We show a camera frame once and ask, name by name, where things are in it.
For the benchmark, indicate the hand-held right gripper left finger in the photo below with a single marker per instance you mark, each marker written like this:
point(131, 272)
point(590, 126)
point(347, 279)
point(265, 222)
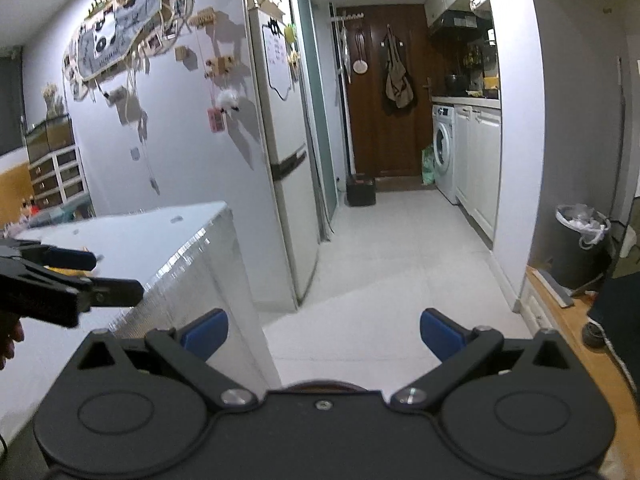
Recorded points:
point(207, 332)

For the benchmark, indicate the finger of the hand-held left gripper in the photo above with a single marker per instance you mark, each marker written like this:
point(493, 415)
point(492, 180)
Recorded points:
point(117, 292)
point(75, 259)

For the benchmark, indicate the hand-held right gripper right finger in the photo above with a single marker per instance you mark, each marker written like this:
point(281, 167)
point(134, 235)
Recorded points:
point(440, 332)

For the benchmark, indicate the yellow trash bin brown rim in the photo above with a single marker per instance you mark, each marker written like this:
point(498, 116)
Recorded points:
point(325, 386)

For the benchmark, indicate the person's left hand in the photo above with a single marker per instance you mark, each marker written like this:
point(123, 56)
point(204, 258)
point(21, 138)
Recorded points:
point(9, 337)

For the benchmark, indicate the silver foil-covered table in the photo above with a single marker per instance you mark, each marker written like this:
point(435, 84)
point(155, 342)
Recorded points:
point(150, 245)

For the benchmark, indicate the white drawer unit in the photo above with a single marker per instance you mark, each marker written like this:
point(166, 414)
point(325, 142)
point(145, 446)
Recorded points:
point(57, 180)

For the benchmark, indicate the glass tank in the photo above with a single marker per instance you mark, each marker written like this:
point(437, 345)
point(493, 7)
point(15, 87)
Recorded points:
point(50, 135)

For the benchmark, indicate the low wooden-top cabinet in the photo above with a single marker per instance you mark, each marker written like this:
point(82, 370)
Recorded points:
point(570, 340)

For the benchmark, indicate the black round object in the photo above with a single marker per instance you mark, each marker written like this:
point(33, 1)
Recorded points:
point(595, 335)

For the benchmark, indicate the dried flowers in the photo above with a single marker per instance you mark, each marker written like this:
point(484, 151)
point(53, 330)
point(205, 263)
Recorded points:
point(52, 102)

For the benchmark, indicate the grey bin with white liner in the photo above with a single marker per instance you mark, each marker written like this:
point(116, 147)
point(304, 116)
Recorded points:
point(580, 255)

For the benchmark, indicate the black floor box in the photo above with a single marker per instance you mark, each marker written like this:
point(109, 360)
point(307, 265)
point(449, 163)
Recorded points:
point(361, 192)

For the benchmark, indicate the white kitchen cabinets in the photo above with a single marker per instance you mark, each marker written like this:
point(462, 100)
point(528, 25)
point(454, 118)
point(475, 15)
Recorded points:
point(480, 175)

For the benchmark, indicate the green floor bag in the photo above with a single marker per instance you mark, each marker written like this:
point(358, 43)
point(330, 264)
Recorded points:
point(428, 167)

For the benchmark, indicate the white refrigerator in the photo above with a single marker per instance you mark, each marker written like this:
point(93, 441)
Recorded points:
point(287, 185)

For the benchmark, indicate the white washing machine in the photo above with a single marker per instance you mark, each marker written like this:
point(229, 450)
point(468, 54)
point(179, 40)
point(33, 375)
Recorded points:
point(445, 155)

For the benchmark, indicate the black printed cloth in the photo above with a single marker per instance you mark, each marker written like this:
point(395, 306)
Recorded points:
point(617, 315)

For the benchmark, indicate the pink hanging tag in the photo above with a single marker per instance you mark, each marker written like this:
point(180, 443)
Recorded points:
point(216, 120)

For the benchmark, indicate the brown wooden door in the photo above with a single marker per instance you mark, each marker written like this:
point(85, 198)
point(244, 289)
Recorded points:
point(370, 135)

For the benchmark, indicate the white plush sheep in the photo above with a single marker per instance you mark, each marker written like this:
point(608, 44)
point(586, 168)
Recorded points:
point(229, 100)

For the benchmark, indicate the black cooking pot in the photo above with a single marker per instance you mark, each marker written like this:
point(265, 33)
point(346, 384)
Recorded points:
point(456, 84)

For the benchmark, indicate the hanging olive bag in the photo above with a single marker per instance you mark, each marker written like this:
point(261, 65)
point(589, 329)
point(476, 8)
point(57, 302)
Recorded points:
point(398, 85)

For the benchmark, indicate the white round hanging utensil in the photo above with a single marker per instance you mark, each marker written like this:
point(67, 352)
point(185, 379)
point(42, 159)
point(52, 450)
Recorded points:
point(359, 66)

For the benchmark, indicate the black range hood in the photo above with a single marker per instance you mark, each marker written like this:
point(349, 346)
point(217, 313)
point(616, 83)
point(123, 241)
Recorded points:
point(457, 22)

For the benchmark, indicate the yellow fridge clip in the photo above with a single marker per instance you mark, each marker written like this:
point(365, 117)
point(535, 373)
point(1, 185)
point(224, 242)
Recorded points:
point(290, 32)

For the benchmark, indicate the panda banner wall collage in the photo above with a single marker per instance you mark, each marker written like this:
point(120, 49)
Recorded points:
point(120, 35)

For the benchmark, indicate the wooden wall toy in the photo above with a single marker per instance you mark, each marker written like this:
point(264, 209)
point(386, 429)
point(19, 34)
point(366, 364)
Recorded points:
point(220, 65)
point(202, 17)

